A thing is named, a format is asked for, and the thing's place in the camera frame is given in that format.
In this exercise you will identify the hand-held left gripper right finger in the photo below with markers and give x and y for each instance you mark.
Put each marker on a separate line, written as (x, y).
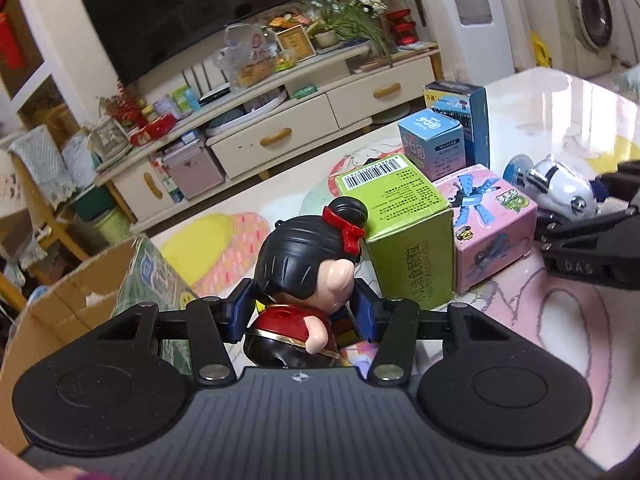
(364, 322)

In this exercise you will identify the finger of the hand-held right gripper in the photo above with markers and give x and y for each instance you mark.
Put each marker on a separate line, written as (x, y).
(620, 182)
(585, 232)

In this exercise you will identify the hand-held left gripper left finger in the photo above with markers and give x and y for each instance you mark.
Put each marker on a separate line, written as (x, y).
(239, 312)

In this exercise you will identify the white toy car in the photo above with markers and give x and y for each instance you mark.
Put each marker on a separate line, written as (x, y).
(560, 190)

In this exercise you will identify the black-haired doll figurine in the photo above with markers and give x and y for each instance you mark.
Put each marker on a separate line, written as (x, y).
(300, 260)

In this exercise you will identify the green carton box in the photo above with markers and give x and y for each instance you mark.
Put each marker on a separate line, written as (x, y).
(400, 220)

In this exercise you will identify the light blue pink box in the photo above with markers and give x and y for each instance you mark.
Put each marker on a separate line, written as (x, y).
(430, 140)

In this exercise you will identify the pink toy box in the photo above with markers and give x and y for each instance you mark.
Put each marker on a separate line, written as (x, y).
(495, 230)

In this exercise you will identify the green printed pack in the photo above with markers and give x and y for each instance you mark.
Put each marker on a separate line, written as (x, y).
(150, 285)

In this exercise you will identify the pink storage box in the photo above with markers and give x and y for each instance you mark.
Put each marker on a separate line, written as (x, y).
(195, 170)

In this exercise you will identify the green waste bin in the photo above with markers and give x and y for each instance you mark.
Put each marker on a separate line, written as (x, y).
(114, 225)

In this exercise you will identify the yellow plastic item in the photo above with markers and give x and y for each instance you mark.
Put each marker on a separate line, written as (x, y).
(539, 50)

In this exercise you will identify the dark blue carton box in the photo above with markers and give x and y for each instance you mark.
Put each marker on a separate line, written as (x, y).
(475, 120)

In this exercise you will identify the white washing machine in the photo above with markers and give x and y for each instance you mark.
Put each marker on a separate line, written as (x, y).
(592, 15)

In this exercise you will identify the brown cardboard box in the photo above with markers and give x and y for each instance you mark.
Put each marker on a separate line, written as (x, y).
(55, 310)

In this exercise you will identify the white TV cabinet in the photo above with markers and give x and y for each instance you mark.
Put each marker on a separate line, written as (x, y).
(300, 120)

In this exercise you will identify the red gift box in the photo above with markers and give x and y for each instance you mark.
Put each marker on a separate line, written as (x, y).
(152, 130)

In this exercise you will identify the black white router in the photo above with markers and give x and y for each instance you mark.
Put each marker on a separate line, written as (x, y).
(215, 96)

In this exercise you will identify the glass plant vase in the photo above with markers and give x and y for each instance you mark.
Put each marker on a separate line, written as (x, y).
(111, 136)

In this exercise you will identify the teal carton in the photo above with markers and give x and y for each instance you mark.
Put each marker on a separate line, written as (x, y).
(193, 98)

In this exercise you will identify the white standing air conditioner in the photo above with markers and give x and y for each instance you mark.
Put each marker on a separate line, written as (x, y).
(465, 15)

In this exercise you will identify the small green box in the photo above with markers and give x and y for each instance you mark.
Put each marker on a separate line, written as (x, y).
(306, 92)

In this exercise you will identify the red berry branch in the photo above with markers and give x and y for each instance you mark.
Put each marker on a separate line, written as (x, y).
(125, 105)

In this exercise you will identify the wooden chair with grey cloth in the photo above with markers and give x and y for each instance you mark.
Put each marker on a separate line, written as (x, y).
(37, 160)

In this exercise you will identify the clear plastic bag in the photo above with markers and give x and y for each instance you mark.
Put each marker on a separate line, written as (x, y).
(245, 57)

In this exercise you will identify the red ornament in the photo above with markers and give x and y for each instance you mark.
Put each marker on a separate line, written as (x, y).
(401, 27)

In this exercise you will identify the spider plant in white pot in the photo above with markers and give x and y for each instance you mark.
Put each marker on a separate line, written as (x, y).
(345, 27)

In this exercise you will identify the black television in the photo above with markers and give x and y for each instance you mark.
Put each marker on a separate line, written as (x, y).
(200, 10)

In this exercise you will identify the gold picture frame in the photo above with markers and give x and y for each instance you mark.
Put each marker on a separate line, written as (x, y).
(295, 41)

